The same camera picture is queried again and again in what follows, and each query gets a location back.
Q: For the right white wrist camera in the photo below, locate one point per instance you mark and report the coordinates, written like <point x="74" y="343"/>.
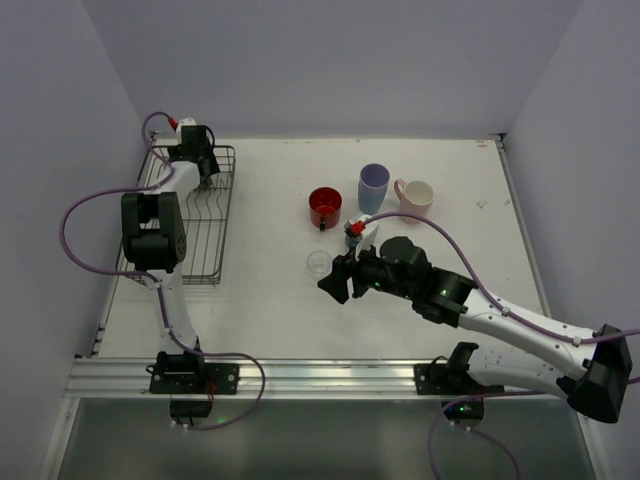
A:
<point x="356" y="226"/>

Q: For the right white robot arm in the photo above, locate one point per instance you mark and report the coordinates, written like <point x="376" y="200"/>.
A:
<point x="590" y="369"/>

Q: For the aluminium right side rail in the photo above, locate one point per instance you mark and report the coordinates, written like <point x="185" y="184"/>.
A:
<point x="500" y="141"/>

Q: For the lavender plastic cup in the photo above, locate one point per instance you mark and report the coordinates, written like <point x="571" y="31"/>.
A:
<point x="373" y="180"/>

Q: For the dark blue mug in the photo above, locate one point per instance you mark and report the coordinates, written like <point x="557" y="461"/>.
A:
<point x="351" y="241"/>

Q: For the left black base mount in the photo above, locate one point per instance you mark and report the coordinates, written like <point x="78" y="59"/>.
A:
<point x="192" y="383"/>

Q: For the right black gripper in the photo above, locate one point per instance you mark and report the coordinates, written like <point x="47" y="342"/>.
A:
<point x="357" y="275"/>

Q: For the red mug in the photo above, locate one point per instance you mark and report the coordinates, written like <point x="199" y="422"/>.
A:
<point x="325" y="205"/>

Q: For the aluminium rail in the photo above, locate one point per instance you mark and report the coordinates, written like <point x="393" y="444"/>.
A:
<point x="316" y="379"/>
<point x="500" y="141"/>

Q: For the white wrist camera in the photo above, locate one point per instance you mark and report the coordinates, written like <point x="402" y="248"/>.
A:
<point x="356" y="226"/>
<point x="185" y="122"/>

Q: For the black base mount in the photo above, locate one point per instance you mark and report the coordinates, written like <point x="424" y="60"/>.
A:
<point x="450" y="385"/>
<point x="192" y="383"/>

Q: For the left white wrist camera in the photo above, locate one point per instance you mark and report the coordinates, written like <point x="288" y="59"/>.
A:
<point x="185" y="122"/>

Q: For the aluminium front rail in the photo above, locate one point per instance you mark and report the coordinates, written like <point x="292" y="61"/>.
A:
<point x="316" y="379"/>

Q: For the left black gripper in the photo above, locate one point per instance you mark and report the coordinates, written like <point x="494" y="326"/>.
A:
<point x="205" y="164"/>

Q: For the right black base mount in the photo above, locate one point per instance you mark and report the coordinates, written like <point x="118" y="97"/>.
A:
<point x="450" y="385"/>

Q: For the pink mug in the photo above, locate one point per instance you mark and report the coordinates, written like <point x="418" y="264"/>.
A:
<point x="415" y="197"/>

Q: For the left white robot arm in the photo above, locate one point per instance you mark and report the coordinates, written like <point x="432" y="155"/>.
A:
<point x="177" y="334"/>

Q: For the light blue plastic cup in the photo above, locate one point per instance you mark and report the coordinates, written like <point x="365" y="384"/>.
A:
<point x="370" y="204"/>

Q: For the clear glass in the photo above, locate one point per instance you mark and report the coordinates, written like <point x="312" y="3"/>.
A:
<point x="319" y="263"/>

